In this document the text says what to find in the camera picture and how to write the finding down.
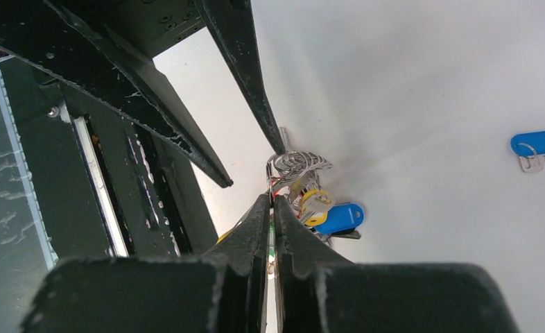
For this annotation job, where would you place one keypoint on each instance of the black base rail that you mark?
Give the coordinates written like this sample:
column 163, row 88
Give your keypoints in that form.
column 78, row 180

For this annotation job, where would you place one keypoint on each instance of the keyring with yellow handle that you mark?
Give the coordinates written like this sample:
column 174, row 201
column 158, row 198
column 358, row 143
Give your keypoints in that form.
column 292, row 174

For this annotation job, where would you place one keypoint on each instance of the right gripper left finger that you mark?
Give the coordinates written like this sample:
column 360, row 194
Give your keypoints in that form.
column 222, row 290

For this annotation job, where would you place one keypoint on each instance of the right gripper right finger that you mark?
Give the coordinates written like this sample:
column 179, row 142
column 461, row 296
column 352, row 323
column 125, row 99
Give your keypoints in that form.
column 319, row 290

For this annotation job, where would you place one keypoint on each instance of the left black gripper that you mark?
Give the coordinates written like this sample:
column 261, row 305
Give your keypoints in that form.
column 86, row 44

